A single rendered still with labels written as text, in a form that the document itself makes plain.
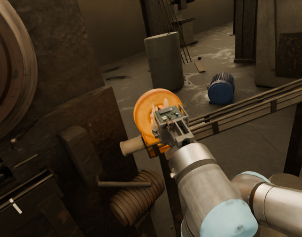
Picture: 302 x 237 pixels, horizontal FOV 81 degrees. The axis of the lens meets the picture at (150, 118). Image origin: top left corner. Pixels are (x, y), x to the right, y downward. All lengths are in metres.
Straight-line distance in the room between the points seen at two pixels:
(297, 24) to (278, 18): 0.21
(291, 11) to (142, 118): 2.32
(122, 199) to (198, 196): 0.45
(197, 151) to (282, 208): 0.17
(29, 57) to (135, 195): 0.56
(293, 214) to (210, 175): 0.15
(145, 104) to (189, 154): 0.23
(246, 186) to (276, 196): 0.07
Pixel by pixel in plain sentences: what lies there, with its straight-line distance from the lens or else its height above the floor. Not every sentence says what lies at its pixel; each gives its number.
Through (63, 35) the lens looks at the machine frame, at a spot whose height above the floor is 1.10.
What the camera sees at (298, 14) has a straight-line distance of 2.63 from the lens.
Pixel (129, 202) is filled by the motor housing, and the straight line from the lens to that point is 0.72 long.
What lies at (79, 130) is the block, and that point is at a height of 0.80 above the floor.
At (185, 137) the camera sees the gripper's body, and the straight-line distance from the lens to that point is 0.37.
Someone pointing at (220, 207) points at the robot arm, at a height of 0.82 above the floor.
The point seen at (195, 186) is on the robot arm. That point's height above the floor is 0.82.
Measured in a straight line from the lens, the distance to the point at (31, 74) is 0.59.
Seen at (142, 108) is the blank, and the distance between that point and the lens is 0.52.
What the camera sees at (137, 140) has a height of 0.70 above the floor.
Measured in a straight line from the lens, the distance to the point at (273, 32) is 2.71.
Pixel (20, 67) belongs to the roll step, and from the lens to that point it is 0.57.
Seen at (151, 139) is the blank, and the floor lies 0.68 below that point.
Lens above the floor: 1.07
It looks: 27 degrees down
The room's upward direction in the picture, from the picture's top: 13 degrees counter-clockwise
